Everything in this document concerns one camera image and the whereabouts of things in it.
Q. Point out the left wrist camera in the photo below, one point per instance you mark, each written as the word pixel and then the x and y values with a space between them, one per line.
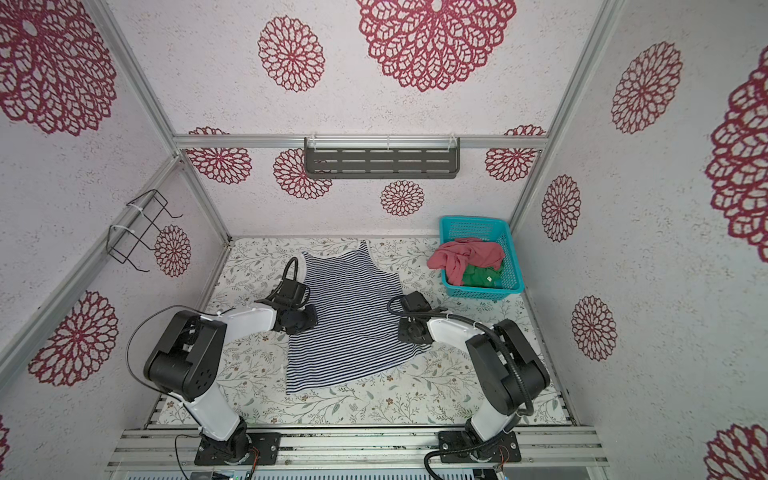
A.
pixel 290 292

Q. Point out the aluminium front rail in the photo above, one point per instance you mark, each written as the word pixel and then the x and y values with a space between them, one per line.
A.
pixel 362 448

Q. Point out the green tank top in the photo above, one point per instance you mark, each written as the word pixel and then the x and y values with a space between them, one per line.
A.
pixel 482 277

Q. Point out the floral table mat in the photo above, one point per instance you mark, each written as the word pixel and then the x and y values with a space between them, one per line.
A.
pixel 437 387

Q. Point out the blue white striped tank top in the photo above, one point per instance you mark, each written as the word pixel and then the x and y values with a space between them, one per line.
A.
pixel 355 335

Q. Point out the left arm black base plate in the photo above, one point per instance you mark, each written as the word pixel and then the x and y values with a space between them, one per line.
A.
pixel 242 449

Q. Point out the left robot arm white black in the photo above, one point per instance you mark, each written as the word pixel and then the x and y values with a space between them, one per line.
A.
pixel 185 361

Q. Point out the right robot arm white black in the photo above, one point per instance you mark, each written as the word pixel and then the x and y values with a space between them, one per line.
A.
pixel 509 371

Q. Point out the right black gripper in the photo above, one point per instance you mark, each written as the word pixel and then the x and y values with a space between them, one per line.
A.
pixel 404 322

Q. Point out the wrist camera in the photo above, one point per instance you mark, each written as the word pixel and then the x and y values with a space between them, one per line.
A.
pixel 290 292
pixel 415 302

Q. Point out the teal plastic basket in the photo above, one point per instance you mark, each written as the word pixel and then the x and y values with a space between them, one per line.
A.
pixel 486 229

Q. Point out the black wire wall rack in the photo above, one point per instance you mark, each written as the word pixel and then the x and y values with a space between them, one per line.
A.
pixel 123 239

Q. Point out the maroon red tank top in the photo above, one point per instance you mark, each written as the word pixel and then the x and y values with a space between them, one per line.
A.
pixel 453 257

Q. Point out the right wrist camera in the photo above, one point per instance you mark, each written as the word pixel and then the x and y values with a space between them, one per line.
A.
pixel 415 302

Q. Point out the grey metal wall shelf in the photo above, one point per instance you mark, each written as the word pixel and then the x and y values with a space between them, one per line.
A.
pixel 382 160

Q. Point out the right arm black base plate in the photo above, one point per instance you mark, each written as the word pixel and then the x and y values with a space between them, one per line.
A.
pixel 461 447

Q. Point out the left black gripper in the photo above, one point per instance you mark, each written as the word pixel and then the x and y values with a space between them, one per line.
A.
pixel 311 311

